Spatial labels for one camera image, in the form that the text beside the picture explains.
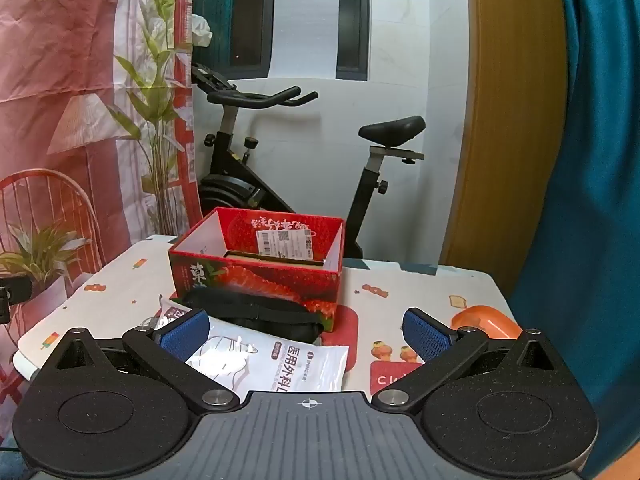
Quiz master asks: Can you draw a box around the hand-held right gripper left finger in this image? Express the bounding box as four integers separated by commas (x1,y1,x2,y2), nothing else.
41,309,242,415

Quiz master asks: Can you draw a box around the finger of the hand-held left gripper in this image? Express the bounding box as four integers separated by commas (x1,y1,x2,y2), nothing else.
0,276,34,324

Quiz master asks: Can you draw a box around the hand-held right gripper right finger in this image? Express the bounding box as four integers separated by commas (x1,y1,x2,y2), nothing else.
371,307,556,415

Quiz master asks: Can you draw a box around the black fabric pouch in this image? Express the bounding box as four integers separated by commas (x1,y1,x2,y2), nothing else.
175,290,326,346

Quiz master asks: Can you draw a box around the red strawberry print cardboard box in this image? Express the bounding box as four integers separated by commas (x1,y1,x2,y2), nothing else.
168,206,346,335

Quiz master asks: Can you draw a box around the white face mask packet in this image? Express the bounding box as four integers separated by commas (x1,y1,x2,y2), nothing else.
184,314,351,407

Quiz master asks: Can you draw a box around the white packet purple label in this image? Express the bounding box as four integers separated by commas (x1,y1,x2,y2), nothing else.
157,295,192,332

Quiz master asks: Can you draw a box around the black exercise bike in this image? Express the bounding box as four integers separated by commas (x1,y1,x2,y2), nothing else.
190,62,427,260

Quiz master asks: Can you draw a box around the teal curtain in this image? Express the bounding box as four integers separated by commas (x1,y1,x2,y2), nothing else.
510,0,640,479

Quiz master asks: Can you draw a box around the white crumpled paper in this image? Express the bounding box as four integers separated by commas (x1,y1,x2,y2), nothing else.
192,14,215,47

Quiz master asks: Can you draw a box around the white paper sheet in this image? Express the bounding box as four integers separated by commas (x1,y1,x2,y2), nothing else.
267,0,342,80

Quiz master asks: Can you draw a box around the dark window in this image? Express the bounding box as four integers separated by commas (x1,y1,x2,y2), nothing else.
192,0,372,81

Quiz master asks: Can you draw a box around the wooden door frame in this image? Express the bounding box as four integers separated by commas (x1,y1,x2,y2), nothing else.
440,0,572,306

